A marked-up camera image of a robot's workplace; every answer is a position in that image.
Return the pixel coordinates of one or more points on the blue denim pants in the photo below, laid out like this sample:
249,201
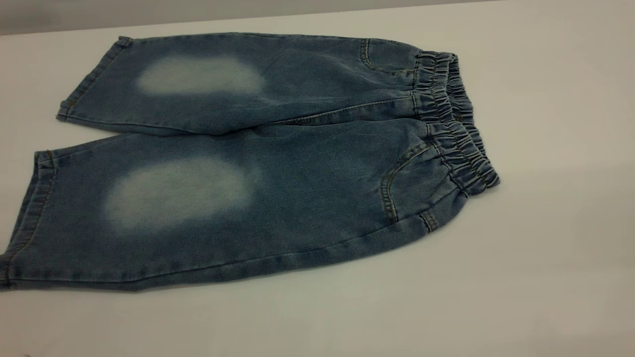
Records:
297,173

